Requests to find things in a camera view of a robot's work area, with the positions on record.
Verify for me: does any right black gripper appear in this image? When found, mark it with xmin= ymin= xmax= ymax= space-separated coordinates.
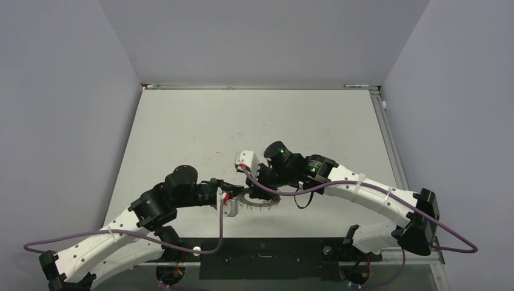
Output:
xmin=246 ymin=161 xmax=293 ymax=199

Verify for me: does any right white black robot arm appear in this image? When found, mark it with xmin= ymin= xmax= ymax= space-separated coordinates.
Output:
xmin=235 ymin=141 xmax=439 ymax=259

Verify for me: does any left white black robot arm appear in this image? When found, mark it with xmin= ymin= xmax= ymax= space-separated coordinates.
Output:
xmin=39 ymin=165 xmax=247 ymax=290

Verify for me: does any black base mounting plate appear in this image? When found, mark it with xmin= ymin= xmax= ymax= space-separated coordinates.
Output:
xmin=156 ymin=238 xmax=382 ymax=281

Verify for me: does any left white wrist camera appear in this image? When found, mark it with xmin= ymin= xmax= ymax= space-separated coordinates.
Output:
xmin=216 ymin=188 xmax=239 ymax=218

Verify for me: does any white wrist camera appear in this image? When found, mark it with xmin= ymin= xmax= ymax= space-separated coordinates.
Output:
xmin=216 ymin=188 xmax=239 ymax=218
xmin=235 ymin=150 xmax=259 ymax=176

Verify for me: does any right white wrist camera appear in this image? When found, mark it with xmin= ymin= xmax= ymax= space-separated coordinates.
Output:
xmin=235 ymin=150 xmax=259 ymax=176

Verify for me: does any marker pen at wall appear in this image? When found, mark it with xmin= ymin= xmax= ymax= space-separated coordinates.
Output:
xmin=344 ymin=84 xmax=371 ymax=89

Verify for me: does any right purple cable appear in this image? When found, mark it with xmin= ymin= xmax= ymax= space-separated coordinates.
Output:
xmin=239 ymin=164 xmax=479 ymax=255

